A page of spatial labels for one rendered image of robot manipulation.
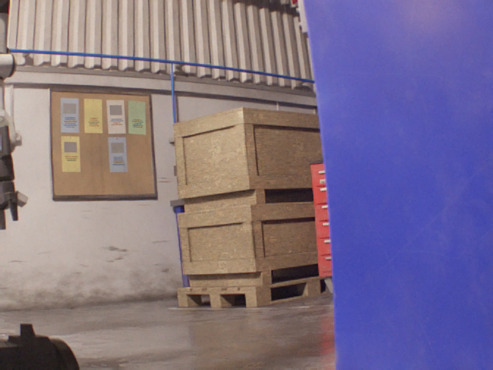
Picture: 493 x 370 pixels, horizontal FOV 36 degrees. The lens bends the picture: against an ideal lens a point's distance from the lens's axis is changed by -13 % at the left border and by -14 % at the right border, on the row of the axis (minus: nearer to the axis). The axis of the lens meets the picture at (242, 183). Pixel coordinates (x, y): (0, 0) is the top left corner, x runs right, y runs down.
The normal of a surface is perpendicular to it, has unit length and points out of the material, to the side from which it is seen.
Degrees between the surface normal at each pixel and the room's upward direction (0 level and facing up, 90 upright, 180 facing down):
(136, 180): 90
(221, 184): 90
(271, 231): 90
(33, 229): 90
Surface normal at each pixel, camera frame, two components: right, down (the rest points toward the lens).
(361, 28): -0.63, 0.00
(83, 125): 0.76, -0.11
